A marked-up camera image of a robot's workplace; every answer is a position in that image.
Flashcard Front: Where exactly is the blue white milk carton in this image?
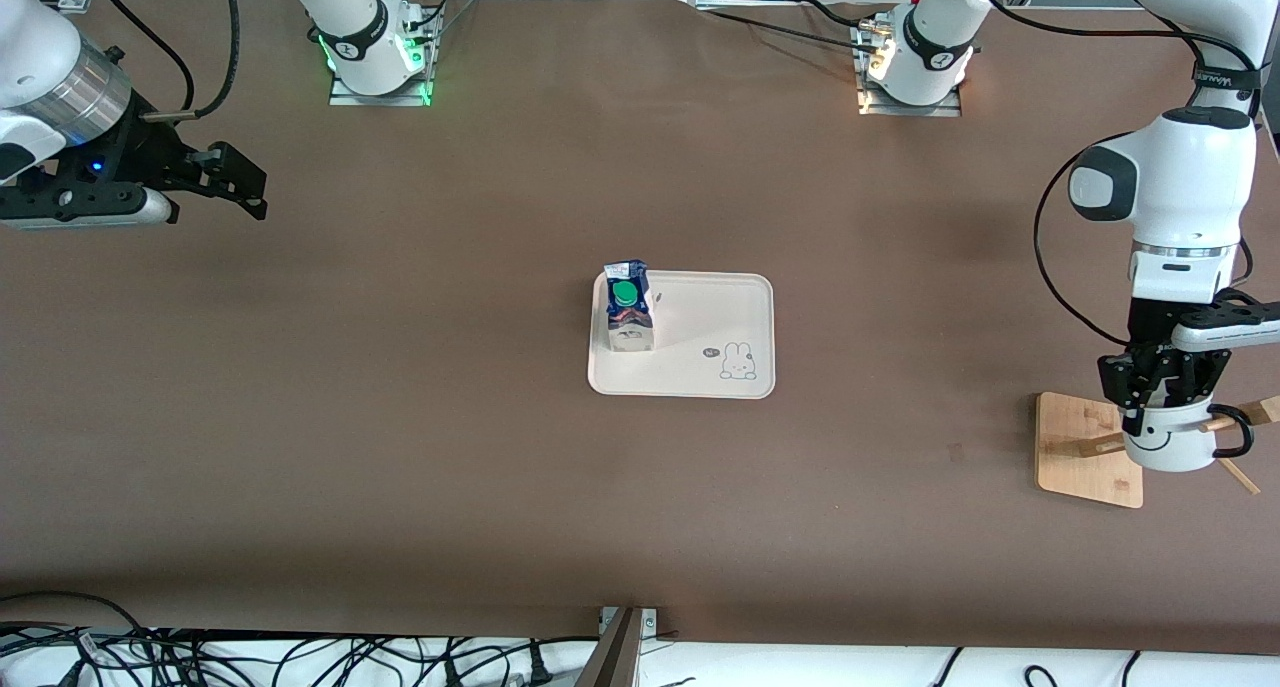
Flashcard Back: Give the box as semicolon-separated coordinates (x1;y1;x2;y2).
603;259;659;355

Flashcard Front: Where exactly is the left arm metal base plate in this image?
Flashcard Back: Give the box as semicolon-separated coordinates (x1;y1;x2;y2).
854;15;964;119

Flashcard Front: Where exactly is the black base cable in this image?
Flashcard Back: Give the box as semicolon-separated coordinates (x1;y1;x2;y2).
795;0;887;31
712;10;883;53

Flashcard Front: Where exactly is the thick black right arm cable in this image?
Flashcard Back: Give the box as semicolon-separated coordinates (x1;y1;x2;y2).
194;0;242;121

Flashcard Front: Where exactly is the wooden mug tree stand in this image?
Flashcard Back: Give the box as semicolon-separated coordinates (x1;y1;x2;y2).
1035;392;1280;510

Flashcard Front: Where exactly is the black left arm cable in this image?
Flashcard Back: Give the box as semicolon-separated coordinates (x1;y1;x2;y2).
970;0;1264;354

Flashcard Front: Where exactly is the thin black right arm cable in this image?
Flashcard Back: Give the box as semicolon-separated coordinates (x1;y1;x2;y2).
94;0;197;119

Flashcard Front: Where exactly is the cream rabbit print tray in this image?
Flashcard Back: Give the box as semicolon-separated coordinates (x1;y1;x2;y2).
587;269;777;400

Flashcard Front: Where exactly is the aluminium profile post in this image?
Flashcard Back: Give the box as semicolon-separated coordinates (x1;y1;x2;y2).
575;607;659;687

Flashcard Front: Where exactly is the white smiley face mug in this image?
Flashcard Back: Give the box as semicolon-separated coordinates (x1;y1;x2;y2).
1122;397;1255;475

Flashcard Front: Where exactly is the black floor cable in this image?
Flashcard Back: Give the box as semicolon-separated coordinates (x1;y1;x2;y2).
0;590;153;660

